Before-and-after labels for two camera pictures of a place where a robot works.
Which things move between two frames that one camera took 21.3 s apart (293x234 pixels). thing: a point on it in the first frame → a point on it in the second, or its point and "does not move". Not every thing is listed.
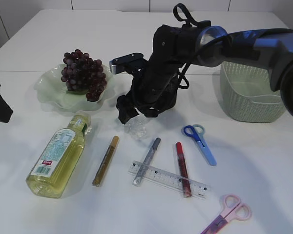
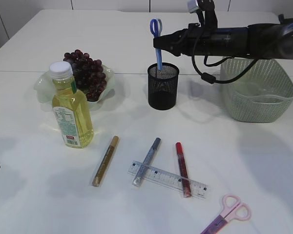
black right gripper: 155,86 → 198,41
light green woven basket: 246,94 does not move
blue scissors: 195,132 → 156,26
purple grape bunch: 82,73 does not move
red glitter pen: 186,186 does not move
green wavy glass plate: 52,93 does not move
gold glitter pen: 105,162 does not move
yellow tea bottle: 55,165 → 72,109
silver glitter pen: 146,162 does not move
